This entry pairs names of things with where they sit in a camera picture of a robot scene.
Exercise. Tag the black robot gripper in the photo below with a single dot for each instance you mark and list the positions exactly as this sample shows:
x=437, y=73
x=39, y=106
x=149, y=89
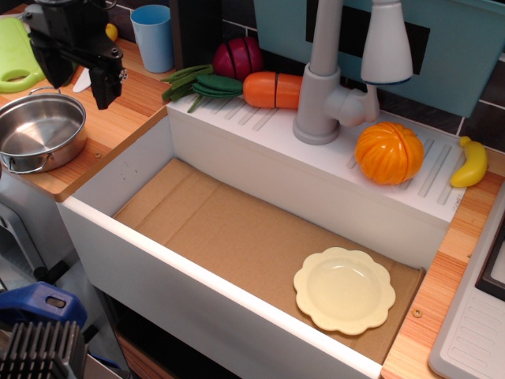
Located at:
x=66, y=33

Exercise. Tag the stainless steel pot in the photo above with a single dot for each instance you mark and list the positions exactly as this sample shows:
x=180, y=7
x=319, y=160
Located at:
x=41, y=132

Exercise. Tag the white toy sink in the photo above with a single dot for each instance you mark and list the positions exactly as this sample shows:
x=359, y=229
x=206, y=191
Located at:
x=256, y=152

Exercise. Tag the cardboard sheet in sink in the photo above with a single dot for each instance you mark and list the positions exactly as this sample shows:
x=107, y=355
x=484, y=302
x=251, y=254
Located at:
x=246, y=241

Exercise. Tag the black finned heat sink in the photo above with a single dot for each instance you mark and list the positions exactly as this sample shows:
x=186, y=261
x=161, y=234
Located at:
x=45, y=350

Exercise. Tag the green cutting board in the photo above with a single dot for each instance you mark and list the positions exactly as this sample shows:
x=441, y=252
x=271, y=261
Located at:
x=19, y=67

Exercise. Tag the light blue plastic cup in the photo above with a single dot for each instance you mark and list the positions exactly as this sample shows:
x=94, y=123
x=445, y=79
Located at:
x=153, y=34

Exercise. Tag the green felt carrot leaves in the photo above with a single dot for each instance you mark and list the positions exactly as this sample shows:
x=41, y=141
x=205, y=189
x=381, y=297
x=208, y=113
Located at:
x=203, y=81

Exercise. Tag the purple toy onion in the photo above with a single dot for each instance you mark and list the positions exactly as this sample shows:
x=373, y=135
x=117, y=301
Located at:
x=238, y=58

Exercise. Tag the orange toy carrot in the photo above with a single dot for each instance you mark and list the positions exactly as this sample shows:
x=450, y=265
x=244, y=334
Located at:
x=272, y=90

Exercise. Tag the blue clamp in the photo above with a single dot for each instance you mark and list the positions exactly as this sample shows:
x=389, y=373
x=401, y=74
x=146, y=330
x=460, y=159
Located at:
x=41, y=302

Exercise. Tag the grey toy faucet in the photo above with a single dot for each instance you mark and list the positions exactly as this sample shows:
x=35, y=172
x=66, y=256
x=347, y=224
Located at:
x=324, y=104

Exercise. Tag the white faucet spray head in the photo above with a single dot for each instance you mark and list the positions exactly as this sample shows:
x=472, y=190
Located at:
x=387, y=57

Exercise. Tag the orange toy pumpkin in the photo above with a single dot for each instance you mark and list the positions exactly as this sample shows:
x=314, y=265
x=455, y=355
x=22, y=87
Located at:
x=388, y=153

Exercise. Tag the cream scalloped plate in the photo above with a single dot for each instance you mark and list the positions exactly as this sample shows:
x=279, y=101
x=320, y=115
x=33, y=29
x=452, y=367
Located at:
x=344, y=291

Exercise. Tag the yellow toy banana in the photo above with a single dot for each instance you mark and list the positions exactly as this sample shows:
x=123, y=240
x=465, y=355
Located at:
x=475, y=165

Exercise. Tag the white toy stove top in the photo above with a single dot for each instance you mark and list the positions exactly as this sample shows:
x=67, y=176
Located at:
x=470, y=343

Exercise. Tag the yellow handled toy knife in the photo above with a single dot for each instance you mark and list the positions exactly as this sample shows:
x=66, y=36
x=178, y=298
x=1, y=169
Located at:
x=84, y=81

